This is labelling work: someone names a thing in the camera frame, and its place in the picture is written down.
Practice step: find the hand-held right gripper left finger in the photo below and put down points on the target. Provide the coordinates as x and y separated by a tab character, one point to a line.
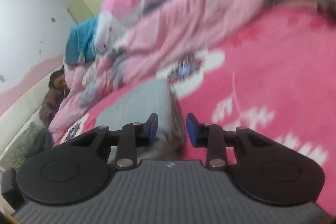
153	127

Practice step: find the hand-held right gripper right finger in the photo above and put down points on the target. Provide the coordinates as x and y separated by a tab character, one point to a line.
191	130

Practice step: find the grey pants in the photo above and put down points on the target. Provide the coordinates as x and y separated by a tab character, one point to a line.
147	103

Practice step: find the white knit garment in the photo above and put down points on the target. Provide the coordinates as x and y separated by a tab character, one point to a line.
89	75

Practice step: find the pink flower-print blanket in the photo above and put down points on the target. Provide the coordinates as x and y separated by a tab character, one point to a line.
262	69

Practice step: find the pink floral quilt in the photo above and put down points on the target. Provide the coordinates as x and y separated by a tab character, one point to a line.
178	27

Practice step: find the maroon jacket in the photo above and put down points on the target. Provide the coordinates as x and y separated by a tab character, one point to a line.
50	106

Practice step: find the teal and pink cartoon quilt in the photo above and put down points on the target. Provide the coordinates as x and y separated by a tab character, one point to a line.
78	40

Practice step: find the green leaf-print pillow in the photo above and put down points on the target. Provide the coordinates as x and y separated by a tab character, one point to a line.
22	141

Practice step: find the pink and white headboard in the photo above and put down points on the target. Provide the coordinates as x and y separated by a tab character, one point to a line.
21	108

